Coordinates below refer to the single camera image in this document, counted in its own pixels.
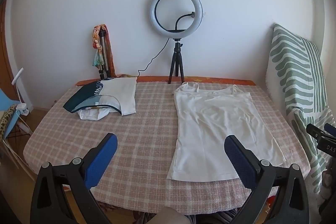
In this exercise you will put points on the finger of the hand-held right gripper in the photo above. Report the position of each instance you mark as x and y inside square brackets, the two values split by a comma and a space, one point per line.
[330, 129]
[315, 131]

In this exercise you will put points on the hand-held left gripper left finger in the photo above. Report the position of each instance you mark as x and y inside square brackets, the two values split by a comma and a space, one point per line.
[102, 158]

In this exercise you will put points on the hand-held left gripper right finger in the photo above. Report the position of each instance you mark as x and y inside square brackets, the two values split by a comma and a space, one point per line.
[241, 161]

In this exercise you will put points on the pink checked blanket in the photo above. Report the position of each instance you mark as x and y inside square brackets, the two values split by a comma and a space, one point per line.
[131, 134]

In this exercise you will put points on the white crumpled garment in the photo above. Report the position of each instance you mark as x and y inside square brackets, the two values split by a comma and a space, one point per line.
[89, 114]

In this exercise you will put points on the green striped white cushion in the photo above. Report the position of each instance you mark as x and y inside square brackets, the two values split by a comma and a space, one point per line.
[296, 69]

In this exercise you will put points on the white folded top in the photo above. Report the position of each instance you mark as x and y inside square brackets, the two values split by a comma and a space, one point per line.
[123, 92]

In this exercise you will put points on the white desk lamp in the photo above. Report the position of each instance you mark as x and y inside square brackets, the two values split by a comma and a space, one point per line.
[23, 108]

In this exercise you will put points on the knotted multicoloured scarf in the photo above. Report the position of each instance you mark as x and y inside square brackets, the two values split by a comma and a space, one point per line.
[97, 58]

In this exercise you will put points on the orange patterned scarf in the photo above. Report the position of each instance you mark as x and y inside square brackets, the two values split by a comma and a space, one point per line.
[111, 56]

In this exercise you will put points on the leopard print cloth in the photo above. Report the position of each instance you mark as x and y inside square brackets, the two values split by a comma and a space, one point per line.
[6, 119]

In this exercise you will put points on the silver folded tripod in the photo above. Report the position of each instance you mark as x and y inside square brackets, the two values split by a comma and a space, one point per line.
[103, 48]

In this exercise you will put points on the light blue chair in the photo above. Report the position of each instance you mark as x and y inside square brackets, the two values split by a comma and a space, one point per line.
[8, 96]

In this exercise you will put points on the small black tripod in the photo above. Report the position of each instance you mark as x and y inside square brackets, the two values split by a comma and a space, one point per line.
[176, 61]

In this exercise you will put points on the wooden door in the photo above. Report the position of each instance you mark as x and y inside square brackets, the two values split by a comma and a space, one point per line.
[5, 43]

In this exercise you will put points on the black gooseneck phone holder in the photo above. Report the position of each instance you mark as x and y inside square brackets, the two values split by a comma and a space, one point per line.
[181, 19]

